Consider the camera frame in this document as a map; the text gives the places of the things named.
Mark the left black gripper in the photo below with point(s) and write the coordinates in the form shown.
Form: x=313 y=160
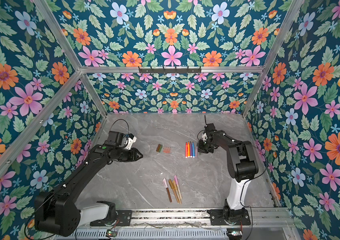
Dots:
x=134 y=155

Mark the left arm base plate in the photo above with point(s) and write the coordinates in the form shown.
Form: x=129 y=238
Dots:
x=119 y=218

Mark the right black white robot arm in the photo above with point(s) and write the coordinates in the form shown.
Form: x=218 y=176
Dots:
x=242 y=167

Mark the red highlighter pen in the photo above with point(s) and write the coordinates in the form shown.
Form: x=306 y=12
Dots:
x=186 y=150

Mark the beige pen pink cap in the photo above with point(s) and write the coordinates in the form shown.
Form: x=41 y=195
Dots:
x=176 y=182

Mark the orange highlighter pen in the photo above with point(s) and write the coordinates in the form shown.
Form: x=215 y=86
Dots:
x=188 y=150

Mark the red pen cap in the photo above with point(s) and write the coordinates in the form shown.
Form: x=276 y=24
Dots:
x=166 y=150

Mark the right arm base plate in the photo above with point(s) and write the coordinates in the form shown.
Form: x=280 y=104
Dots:
x=230 y=217

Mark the brown pen tan cap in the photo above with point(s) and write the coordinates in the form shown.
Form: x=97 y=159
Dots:
x=177 y=192

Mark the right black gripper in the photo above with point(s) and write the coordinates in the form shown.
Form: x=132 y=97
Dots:
x=201 y=148

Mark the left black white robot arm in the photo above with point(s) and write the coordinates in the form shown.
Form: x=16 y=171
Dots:
x=56 y=212

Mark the left small circuit board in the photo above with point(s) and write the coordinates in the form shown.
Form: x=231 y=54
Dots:
x=111 y=234

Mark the purple highlighter pen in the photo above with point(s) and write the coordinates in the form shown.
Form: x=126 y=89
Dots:
x=190 y=147

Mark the brown pen pink cap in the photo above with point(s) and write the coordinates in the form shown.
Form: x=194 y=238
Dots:
x=167 y=189

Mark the right small circuit board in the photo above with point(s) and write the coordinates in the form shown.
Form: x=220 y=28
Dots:
x=234 y=234

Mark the blue highlighter pen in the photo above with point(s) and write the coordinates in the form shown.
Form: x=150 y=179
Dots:
x=193 y=149

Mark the black hook rack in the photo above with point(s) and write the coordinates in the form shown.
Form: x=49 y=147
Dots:
x=169 y=70

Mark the aluminium front rail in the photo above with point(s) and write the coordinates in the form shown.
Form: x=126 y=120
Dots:
x=260 y=218

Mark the small circuit board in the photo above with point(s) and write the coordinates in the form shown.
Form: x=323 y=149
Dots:
x=111 y=234
x=234 y=234

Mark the white slotted cable duct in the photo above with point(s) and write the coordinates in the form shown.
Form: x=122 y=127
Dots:
x=149 y=234

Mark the tan brown pen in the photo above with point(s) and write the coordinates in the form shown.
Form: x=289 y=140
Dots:
x=174 y=190

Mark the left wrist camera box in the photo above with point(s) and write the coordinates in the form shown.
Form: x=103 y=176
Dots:
x=130 y=140

